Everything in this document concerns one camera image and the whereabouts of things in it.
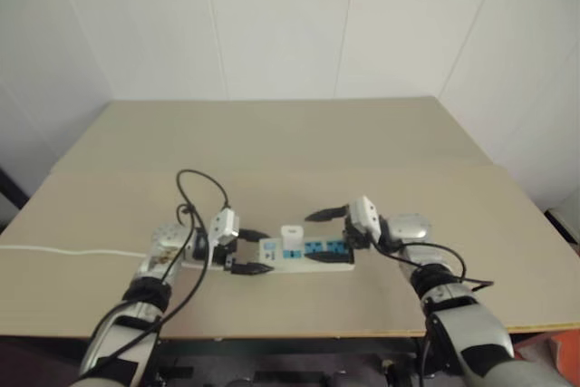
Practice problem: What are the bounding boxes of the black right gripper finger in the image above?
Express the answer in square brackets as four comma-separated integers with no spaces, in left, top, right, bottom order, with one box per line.
[304,204,351,224]

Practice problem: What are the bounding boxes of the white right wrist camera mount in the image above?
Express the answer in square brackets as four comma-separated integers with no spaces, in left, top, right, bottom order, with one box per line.
[348,196,382,248]

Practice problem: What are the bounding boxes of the dark object beside table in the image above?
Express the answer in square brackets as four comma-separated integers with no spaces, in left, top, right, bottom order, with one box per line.
[0,165,24,226]

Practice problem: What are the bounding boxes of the orange box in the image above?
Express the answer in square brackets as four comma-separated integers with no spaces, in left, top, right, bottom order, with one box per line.
[548,329,580,387]

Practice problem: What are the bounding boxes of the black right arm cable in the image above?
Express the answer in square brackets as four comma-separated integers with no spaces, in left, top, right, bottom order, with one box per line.
[373,239,496,383]

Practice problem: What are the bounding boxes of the white charger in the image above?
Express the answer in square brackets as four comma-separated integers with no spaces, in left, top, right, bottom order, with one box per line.
[279,224,305,253]

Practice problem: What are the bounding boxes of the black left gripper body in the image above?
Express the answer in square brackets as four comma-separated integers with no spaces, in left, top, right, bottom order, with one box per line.
[209,238,239,271]

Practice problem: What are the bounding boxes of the white power strip blue sockets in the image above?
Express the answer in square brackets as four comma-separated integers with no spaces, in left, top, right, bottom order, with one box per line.
[225,234,356,274]

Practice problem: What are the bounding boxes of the white power strip cable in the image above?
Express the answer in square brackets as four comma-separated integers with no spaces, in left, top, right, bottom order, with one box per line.
[0,244,147,258]

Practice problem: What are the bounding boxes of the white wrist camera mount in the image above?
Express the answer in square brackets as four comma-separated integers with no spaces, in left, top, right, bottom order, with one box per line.
[208,208,240,248]
[348,196,382,248]

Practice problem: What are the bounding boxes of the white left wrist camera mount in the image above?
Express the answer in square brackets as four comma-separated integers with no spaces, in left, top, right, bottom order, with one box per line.
[208,208,240,248]

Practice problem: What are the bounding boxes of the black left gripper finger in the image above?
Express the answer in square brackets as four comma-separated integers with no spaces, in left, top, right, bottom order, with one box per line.
[237,227,273,244]
[230,261,275,276]

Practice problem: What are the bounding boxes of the black table frame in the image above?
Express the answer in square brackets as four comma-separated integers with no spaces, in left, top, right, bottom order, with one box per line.
[151,335,434,387]

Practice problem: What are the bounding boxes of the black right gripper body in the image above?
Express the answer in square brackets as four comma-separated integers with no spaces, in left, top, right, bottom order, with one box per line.
[343,214,371,251]

